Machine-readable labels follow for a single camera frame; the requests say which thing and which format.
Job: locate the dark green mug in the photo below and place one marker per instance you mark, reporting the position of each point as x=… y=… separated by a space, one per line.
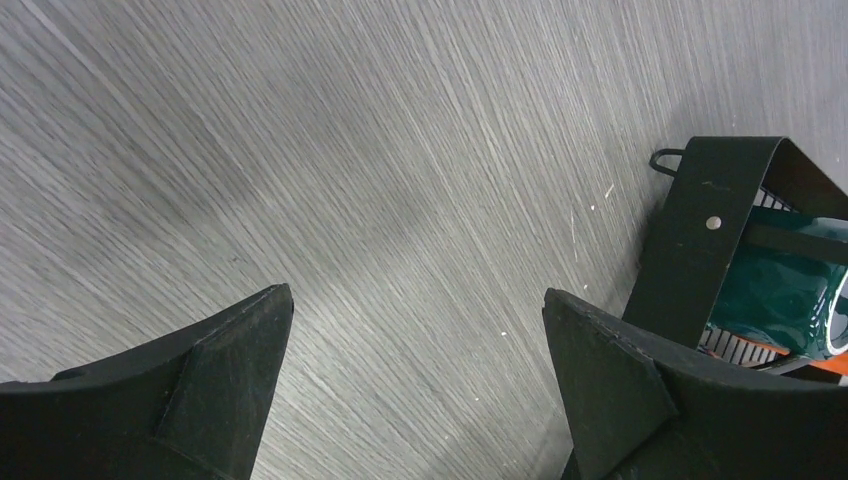
x=784 y=300

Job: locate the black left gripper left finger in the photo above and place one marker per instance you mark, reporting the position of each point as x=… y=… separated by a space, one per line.
x=192 y=404

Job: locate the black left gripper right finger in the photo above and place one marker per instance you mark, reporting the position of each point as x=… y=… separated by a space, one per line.
x=640 y=406

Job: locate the black wire dish rack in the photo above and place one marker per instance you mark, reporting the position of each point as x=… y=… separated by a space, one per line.
x=716 y=182

